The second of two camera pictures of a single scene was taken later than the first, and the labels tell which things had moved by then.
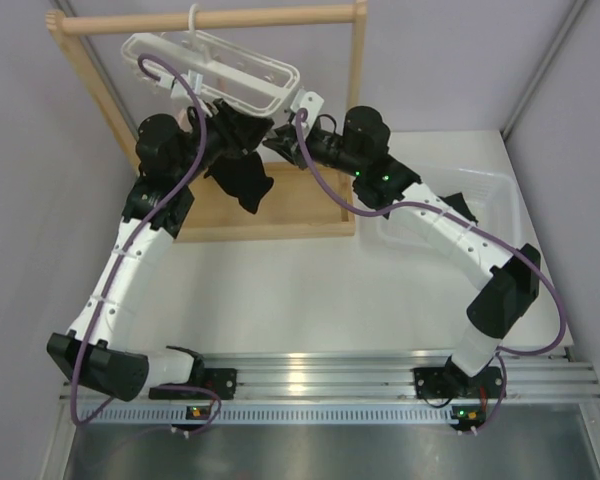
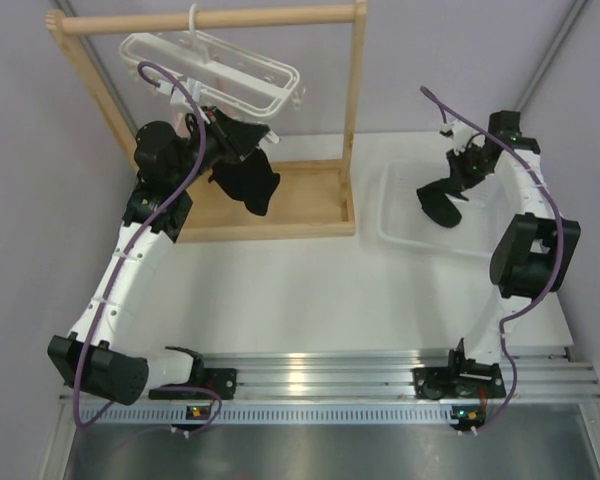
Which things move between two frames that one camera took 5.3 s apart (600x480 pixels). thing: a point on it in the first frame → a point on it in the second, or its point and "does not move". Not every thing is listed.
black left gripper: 239,132 does not move
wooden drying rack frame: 309,199 does not move
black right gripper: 286,141 → 456,173
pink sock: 183,120 does not move
